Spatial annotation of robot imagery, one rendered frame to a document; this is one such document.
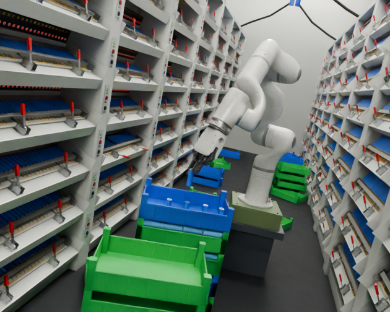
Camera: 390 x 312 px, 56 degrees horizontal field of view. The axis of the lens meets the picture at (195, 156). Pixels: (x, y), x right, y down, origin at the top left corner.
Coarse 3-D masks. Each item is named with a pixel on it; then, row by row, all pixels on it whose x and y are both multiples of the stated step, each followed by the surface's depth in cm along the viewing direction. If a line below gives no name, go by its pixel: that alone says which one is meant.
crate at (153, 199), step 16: (144, 192) 125; (160, 192) 135; (176, 192) 135; (192, 192) 136; (224, 192) 135; (144, 208) 116; (160, 208) 116; (176, 208) 116; (192, 208) 133; (208, 208) 137; (224, 208) 132; (192, 224) 118; (208, 224) 118; (224, 224) 118
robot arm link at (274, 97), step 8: (272, 72) 160; (264, 80) 166; (272, 80) 164; (264, 88) 168; (272, 88) 170; (272, 96) 170; (280, 96) 171; (272, 104) 171; (280, 104) 172; (264, 112) 177; (272, 112) 174; (280, 112) 176; (264, 120) 180; (272, 120) 178; (256, 128) 186; (264, 128) 186; (256, 136) 188; (264, 136) 187; (264, 144) 189
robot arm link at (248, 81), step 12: (252, 60) 141; (264, 60) 141; (240, 72) 140; (252, 72) 137; (264, 72) 141; (240, 84) 138; (252, 84) 135; (252, 96) 137; (264, 96) 134; (264, 108) 132; (240, 120) 129; (252, 120) 128
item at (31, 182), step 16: (48, 144) 148; (64, 144) 156; (0, 160) 120; (16, 160) 126; (32, 160) 132; (48, 160) 137; (64, 160) 139; (80, 160) 154; (0, 176) 113; (16, 176) 113; (32, 176) 127; (48, 176) 133; (64, 176) 139; (80, 176) 150; (0, 192) 110; (16, 192) 114; (32, 192) 119; (48, 192) 131; (0, 208) 107
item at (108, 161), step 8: (128, 128) 223; (136, 136) 221; (144, 136) 222; (144, 144) 223; (120, 152) 191; (128, 152) 198; (136, 152) 205; (144, 152) 222; (104, 160) 164; (112, 160) 177; (120, 160) 187; (104, 168) 171
